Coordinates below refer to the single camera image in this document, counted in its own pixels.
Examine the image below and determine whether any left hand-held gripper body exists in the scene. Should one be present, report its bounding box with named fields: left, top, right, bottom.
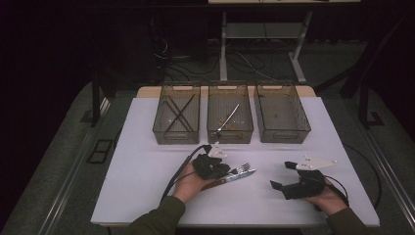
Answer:
left=192, top=141, right=231, bottom=180

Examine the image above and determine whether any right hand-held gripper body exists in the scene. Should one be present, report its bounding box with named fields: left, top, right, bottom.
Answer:
left=282, top=154, right=338, bottom=201

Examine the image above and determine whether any wooden-handled knife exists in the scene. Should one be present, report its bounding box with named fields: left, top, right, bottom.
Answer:
left=200, top=167, right=257, bottom=192

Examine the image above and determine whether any wooden-handled fork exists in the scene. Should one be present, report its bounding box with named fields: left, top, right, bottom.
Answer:
left=229, top=162, right=253, bottom=175

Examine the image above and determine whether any smoky clear plastic bin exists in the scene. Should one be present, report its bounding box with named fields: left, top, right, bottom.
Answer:
left=152, top=81, right=202, bottom=145
left=254, top=80, right=311, bottom=145
left=207, top=80, right=254, bottom=145

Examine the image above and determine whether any amber translucent spoon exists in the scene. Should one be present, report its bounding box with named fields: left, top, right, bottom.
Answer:
left=218, top=117, right=245, bottom=140

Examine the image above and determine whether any metal spoon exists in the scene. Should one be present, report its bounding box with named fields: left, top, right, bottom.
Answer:
left=214, top=103, right=241, bottom=135

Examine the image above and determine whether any brown wooden chopstick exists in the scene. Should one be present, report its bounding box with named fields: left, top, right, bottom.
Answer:
left=168, top=97, right=195, bottom=130
left=164, top=100, right=190, bottom=132
left=165, top=93, right=197, bottom=132

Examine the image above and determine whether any person's right hand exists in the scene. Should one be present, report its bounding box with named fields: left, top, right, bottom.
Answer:
left=302, top=186, right=349, bottom=216

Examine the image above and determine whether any person's left hand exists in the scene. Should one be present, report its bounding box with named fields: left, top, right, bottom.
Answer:
left=171, top=162, right=209, bottom=204

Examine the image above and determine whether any white table cover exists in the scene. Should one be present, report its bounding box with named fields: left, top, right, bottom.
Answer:
left=90, top=96, right=381, bottom=228

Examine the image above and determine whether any black stand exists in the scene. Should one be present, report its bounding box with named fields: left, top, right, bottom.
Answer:
left=357, top=77, right=386, bottom=130
left=90, top=72, right=115, bottom=128

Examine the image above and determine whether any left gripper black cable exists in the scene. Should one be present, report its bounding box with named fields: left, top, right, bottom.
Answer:
left=160, top=144, right=212, bottom=202

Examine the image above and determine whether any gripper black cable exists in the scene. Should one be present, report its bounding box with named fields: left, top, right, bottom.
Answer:
left=160, top=144, right=212, bottom=202
left=324, top=174, right=349, bottom=208

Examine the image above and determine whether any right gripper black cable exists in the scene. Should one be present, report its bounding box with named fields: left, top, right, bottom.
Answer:
left=324, top=174, right=349, bottom=208

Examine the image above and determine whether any black floor cable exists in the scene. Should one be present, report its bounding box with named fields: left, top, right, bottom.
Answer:
left=342, top=142, right=384, bottom=210

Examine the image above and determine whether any tangle of floor cables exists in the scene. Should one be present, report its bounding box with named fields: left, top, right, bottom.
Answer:
left=153, top=37, right=278, bottom=83

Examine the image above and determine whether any black floor outlet frame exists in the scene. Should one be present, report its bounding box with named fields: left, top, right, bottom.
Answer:
left=86, top=139, right=115, bottom=165

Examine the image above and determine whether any white metal desk frame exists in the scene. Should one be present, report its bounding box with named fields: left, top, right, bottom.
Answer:
left=207, top=0, right=361, bottom=84

